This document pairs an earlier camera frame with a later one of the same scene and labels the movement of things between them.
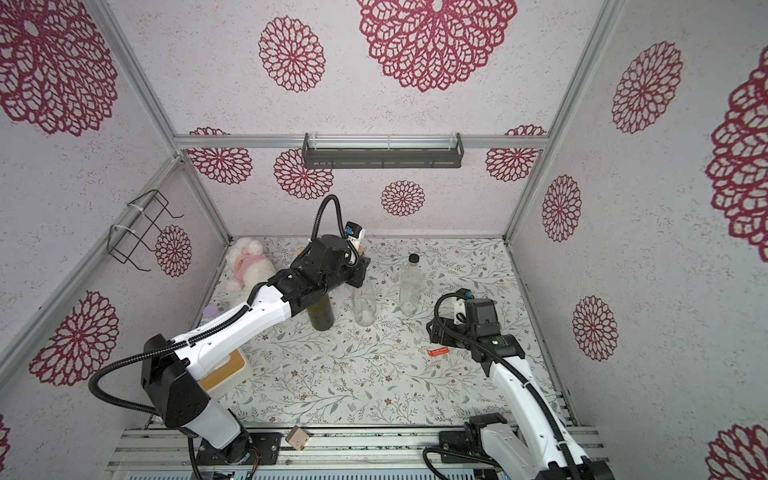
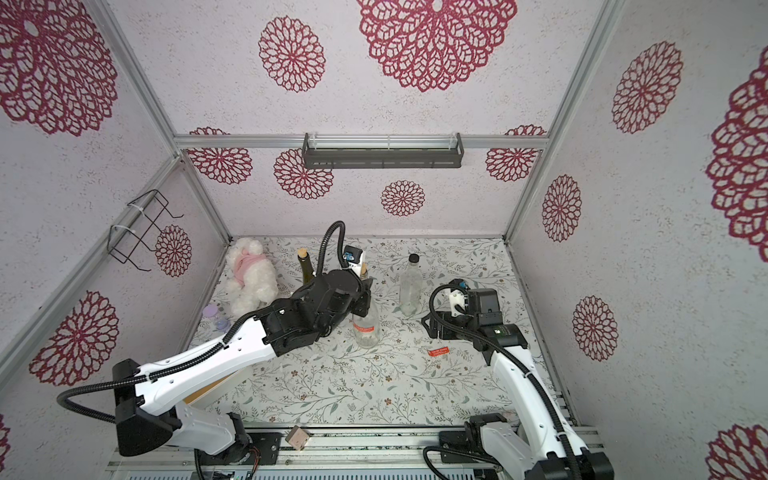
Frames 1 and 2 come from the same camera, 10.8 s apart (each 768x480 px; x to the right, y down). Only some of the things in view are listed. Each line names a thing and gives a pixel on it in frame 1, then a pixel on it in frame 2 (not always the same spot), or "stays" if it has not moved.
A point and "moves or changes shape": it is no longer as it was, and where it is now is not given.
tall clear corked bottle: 364,301 moves or changes shape
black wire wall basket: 123,240 stays
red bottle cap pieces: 440,351 stays
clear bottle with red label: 410,286 stays
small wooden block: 297,438 stays
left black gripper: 360,271 → 363,293
